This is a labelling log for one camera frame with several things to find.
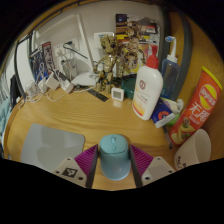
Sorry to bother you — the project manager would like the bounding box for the small blue white box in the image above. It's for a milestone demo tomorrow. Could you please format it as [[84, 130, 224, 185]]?
[[150, 98, 177, 129]]

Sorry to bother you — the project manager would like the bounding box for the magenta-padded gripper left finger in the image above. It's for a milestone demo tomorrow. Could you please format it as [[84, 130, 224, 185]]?
[[52, 144, 100, 189]]

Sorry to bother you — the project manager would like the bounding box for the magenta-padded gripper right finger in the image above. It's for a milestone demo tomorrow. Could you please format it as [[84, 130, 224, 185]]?
[[128, 144, 176, 188]]

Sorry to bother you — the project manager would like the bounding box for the blue model kit box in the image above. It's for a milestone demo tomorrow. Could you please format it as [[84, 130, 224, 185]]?
[[29, 41, 56, 83]]

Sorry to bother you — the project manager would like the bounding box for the green white tissue pack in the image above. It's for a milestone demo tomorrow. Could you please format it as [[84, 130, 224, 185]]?
[[161, 97, 185, 127]]

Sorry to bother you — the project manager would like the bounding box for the white desk lamp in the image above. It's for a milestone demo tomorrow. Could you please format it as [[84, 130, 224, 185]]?
[[34, 13, 98, 87]]

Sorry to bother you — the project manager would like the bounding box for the grey mouse pad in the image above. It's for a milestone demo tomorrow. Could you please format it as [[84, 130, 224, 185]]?
[[20, 123, 86, 174]]

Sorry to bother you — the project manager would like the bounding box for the white charger block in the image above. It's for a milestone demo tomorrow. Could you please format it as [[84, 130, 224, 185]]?
[[44, 73, 61, 90], [59, 79, 75, 94]]

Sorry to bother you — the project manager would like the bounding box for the dark grey metal desk frame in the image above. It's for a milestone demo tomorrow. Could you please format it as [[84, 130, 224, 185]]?
[[14, 6, 194, 101]]

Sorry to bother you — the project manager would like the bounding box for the dark green round tin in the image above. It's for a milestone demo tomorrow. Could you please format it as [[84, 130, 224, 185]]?
[[120, 75, 141, 100]]

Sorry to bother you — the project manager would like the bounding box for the white charging cable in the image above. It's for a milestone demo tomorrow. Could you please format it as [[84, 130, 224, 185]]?
[[45, 85, 98, 103]]

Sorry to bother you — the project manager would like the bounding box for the brown tree figure toy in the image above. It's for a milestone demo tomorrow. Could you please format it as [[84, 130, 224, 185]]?
[[93, 34, 122, 95]]

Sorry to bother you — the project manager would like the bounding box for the clear plastic cup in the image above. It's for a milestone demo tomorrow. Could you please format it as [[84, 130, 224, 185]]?
[[24, 79, 39, 98]]

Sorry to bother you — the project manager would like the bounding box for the white wall box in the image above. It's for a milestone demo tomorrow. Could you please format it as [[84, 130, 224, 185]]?
[[93, 31, 116, 51]]

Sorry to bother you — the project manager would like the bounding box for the black flat strip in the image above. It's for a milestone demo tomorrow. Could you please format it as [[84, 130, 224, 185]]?
[[87, 88, 110, 103]]

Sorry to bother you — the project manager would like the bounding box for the white lotion bottle red cap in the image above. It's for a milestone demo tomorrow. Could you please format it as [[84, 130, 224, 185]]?
[[131, 54, 164, 121]]

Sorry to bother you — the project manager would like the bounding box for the black bag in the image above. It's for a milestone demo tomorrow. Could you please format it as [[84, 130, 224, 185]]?
[[9, 74, 22, 109]]

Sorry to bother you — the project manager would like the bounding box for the light blue computer mouse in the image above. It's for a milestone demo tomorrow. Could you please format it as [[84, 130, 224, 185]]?
[[98, 134, 132, 181]]

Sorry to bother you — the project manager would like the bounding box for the dark pen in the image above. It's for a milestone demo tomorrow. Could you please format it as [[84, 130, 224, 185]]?
[[162, 124, 174, 150]]

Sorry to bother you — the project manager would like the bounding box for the red chips can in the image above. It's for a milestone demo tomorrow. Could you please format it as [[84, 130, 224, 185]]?
[[168, 65, 223, 147]]

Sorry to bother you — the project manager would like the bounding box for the small white cube clock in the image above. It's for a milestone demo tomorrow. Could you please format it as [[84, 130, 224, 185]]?
[[110, 87, 126, 102]]

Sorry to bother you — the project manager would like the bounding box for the white wall socket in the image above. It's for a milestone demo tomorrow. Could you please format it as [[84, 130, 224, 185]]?
[[54, 38, 83, 59]]

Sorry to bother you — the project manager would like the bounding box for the printed figure box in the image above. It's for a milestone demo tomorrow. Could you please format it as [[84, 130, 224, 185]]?
[[115, 13, 161, 76]]

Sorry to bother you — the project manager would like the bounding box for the blue spray bottle white nozzle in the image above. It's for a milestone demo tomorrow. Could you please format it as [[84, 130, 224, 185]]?
[[160, 35, 181, 101]]

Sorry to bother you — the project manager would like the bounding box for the teal blanket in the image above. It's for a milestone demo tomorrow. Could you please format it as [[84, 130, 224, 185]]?
[[0, 96, 11, 134]]

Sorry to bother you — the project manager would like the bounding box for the metal cup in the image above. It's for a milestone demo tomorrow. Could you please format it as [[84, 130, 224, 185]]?
[[63, 58, 79, 79]]

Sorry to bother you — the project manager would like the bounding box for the white mug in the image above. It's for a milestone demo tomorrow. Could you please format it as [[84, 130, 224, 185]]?
[[173, 128, 212, 172]]

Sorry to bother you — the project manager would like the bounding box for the black power cable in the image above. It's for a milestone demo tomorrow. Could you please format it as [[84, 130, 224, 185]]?
[[63, 39, 89, 60]]

